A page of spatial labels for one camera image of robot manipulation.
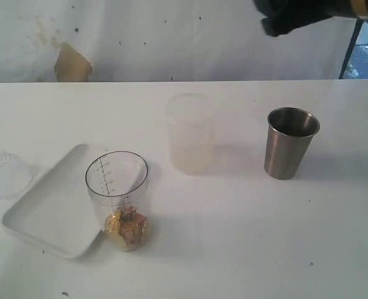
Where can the white rectangular tray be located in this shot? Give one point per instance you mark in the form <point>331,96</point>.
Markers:
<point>56,213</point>

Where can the stainless steel cup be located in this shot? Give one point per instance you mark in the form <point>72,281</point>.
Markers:
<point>290,131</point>

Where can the black metal frame post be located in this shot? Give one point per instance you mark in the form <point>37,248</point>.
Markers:
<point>355,34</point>

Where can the clear plastic shaker cup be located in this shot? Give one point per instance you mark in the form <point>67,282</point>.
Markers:
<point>116,179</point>

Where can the clear dome strainer lid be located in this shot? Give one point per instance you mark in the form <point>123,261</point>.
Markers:
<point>15,175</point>

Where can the frosted translucent plastic cup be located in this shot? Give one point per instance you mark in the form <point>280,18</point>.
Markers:
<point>191,131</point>

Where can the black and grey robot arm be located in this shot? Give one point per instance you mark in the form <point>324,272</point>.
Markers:
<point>283,16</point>

